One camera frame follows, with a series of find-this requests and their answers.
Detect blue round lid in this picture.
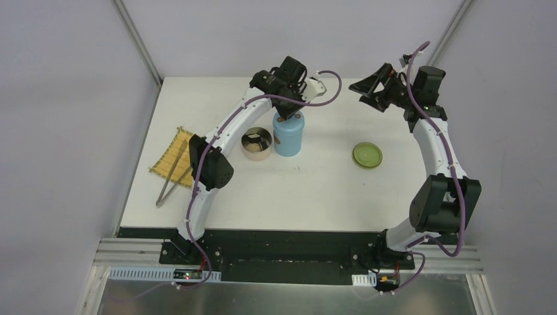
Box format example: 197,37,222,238
272,111,305,136

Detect sushi roll red centre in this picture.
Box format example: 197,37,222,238
259,139,269,151

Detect sushi roll white black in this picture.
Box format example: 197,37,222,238
246,134,261,144

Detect beige round rice ball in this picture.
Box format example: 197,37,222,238
245,143,261,154

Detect green round lid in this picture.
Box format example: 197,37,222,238
351,142,383,170

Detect metal tongs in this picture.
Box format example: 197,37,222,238
156,140,193,208

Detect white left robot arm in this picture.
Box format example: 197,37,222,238
175,56,307,266

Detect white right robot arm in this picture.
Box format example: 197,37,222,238
349,63,481,269

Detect blue cylindrical container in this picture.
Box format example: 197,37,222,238
273,131,303,157

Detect stainless steel bowl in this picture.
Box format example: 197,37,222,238
241,127,273,161

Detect yellow bamboo mat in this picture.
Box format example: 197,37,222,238
148,126,193,188

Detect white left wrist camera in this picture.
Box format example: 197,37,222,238
301,74,327,102

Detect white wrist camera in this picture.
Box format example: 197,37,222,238
399,54,412,68
301,74,327,102

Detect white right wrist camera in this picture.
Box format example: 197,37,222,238
399,54,412,68

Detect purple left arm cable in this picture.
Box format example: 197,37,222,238
185,70,343,291

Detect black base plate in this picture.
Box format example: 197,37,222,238
158,228,415,287

